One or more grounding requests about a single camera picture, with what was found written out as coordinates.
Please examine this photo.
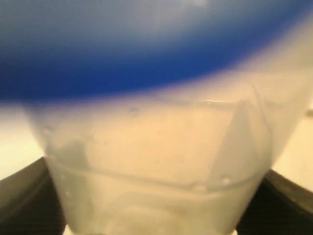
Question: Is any blue snap-lock lid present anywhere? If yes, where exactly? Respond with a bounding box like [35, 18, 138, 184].
[0, 0, 313, 102]

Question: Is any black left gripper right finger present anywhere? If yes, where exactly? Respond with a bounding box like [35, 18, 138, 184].
[236, 170, 313, 235]

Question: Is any clear plastic tall container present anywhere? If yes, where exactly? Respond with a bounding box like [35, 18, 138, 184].
[28, 8, 313, 235]

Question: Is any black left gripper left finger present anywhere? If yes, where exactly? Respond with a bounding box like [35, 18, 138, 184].
[0, 158, 66, 235]

